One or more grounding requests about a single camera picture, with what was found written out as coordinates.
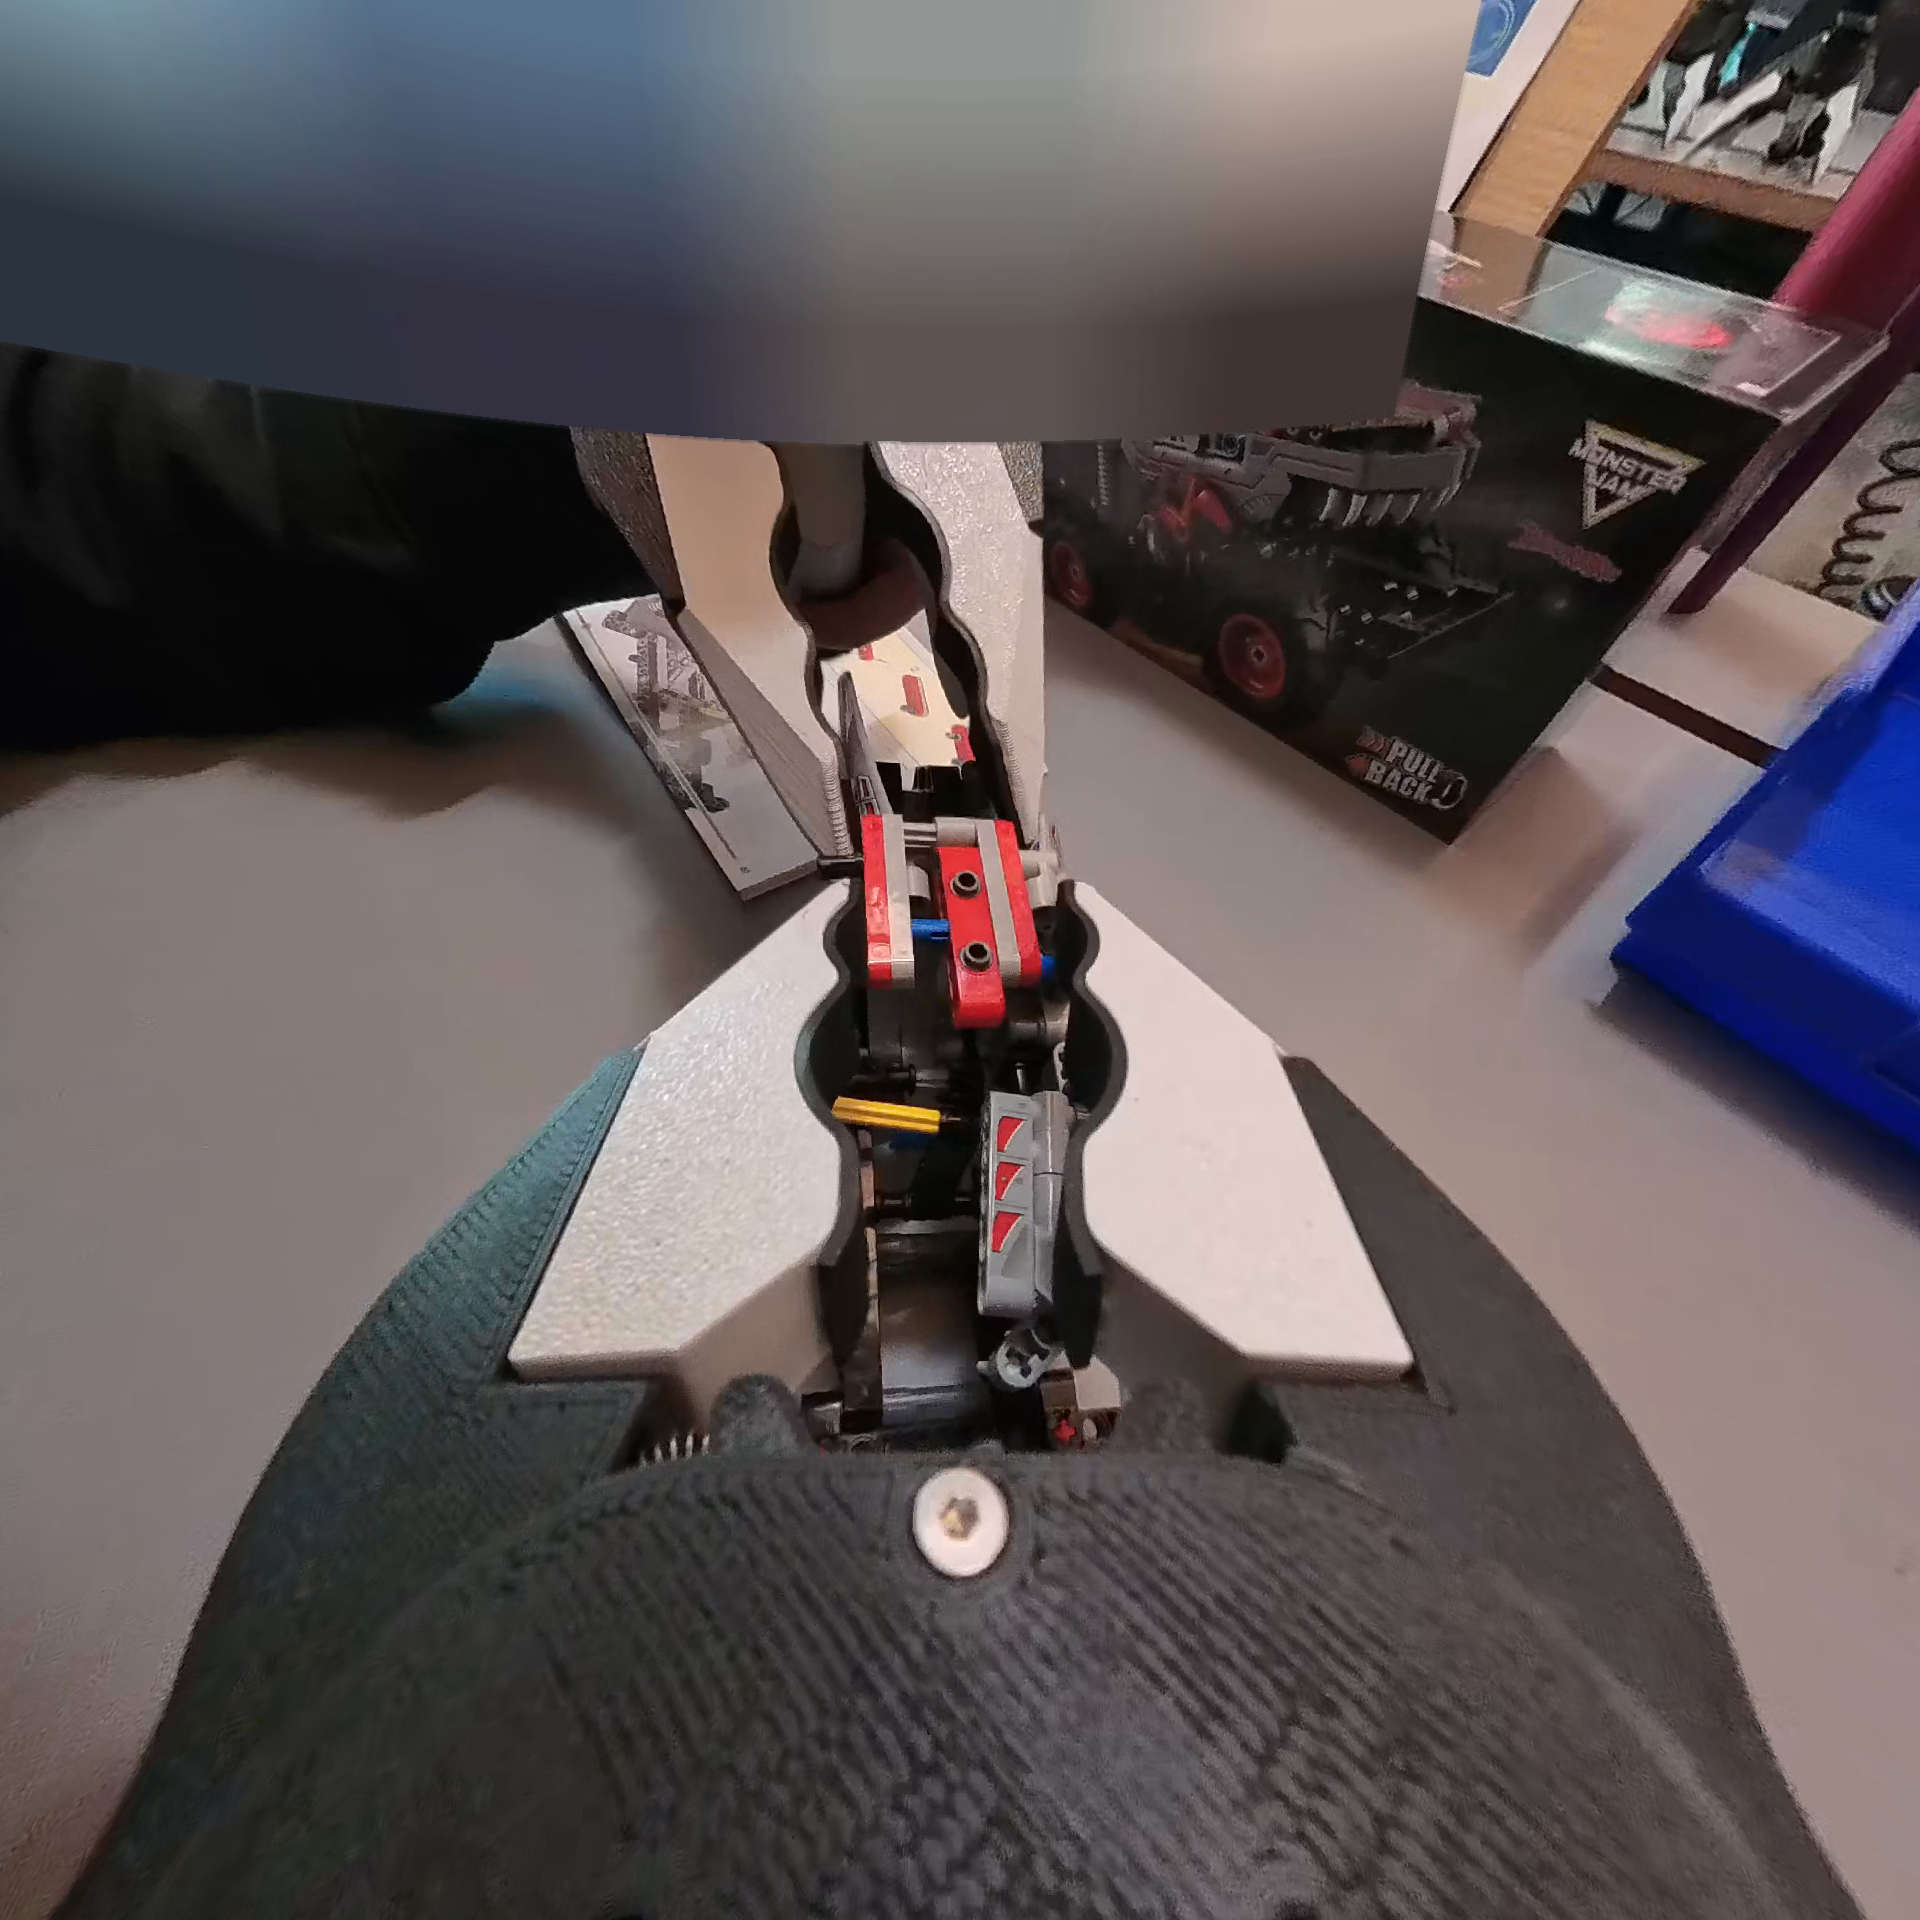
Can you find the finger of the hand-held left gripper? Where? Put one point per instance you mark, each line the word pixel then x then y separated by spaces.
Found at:
pixel 721 557
pixel 998 601

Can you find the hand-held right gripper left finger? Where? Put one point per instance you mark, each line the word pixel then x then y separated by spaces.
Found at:
pixel 674 1201

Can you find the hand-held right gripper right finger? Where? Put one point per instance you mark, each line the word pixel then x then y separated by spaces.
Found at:
pixel 1243 1201

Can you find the brick-built toy truck model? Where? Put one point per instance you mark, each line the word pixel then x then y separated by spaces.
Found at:
pixel 984 915

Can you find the red toy brick beam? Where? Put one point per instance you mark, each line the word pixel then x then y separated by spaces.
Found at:
pixel 879 901

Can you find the person's left forearm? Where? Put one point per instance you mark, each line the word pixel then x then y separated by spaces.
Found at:
pixel 270 571

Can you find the person's left hand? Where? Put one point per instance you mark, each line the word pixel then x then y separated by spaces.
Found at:
pixel 879 610

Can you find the building instruction booklet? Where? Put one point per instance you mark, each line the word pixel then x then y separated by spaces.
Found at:
pixel 674 735

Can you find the black toy set box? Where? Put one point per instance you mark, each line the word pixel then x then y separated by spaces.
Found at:
pixel 1501 629

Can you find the blue storage bin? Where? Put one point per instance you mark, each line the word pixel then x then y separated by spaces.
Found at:
pixel 1785 931

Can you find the clear plastic case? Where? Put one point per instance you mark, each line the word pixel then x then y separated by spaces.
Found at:
pixel 1664 323

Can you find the wooden shelf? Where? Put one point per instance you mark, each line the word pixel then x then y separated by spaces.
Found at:
pixel 1545 119

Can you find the maroon pole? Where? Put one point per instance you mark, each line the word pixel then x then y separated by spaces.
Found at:
pixel 1853 255

